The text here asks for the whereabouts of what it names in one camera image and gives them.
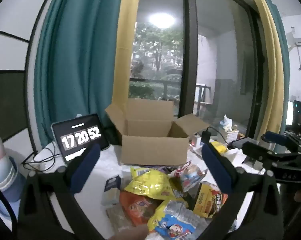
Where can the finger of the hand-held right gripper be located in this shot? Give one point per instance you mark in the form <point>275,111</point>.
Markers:
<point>258,152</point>
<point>275,138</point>

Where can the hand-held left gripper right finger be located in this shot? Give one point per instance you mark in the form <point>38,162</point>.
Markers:
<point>215,171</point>

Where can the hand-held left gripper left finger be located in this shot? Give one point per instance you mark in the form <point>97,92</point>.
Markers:
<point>86,171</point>

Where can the white red cartoon snack packet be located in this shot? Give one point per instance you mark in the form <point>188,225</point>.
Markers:
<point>190,176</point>

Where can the yellow orange black snack packet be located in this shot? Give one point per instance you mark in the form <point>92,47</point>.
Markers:
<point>210,201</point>

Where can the purple snack packet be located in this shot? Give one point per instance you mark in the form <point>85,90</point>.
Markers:
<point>163,169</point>

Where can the large yellow snack packet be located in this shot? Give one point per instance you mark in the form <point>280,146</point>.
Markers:
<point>150,183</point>

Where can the cardboard box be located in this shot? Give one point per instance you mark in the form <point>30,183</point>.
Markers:
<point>153,150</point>

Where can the flat black device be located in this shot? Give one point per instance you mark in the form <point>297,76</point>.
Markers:
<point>240,143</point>

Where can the white paper box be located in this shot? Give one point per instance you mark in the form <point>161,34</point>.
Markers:
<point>236,156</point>

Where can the small yellow cartoon packet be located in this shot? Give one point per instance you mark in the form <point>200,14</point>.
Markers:
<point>219,147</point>

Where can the dark blue small packet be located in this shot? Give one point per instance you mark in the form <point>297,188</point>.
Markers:
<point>112,183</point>

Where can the white tissue box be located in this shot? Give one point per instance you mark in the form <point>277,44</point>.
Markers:
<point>229,132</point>

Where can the tablet with clock display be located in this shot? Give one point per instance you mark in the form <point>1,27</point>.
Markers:
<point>80,136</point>

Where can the black charger adapter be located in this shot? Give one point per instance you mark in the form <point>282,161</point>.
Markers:
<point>206,136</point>

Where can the beige biscuit packet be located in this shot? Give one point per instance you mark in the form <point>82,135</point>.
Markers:
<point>118,217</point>

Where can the blue yellow cartoon snack packet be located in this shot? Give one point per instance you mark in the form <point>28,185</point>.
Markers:
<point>175,221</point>

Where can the yellow curtain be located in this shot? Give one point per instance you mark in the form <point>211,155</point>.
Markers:
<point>273,67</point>
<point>126,42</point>

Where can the balcony table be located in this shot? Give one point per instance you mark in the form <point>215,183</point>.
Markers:
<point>203,92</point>

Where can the blue white cup stack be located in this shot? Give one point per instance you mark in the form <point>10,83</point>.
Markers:
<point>4,170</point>

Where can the white air conditioner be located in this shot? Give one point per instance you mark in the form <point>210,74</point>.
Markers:
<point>300,36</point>

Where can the black window frame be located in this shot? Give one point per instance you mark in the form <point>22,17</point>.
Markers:
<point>189,55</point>

